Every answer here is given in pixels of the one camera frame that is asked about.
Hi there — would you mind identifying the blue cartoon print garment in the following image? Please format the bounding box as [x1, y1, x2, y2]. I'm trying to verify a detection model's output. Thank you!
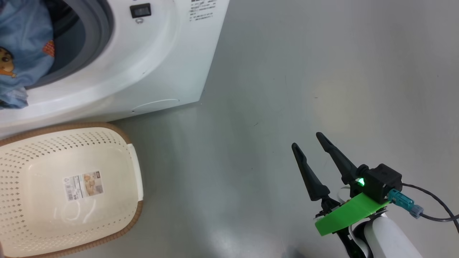
[0, 0, 55, 110]

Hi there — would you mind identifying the teal right cable connector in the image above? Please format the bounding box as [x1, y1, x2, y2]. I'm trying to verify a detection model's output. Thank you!
[387, 189, 424, 219]

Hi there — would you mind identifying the cream perforated laundry basket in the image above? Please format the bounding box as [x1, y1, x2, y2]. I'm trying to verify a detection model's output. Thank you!
[0, 123, 144, 258]

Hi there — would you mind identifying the product label sticker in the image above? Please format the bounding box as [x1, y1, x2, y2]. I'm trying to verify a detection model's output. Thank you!
[63, 171, 104, 202]

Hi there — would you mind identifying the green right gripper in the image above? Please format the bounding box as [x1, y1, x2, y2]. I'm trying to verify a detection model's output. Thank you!
[292, 132, 390, 258]

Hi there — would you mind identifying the printed text label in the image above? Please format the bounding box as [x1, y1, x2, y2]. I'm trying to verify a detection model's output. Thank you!
[189, 0, 217, 23]

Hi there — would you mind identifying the thin black right cable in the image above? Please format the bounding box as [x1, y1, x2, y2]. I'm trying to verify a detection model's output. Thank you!
[402, 183, 459, 233]

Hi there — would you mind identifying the round filter cover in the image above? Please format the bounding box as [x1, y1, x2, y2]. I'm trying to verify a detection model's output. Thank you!
[131, 99, 180, 113]

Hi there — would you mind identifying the white front-load washing machine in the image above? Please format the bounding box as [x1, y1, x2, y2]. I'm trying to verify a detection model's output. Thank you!
[0, 0, 230, 138]

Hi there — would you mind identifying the black door latch socket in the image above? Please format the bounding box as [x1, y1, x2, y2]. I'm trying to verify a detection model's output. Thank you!
[130, 3, 152, 19]

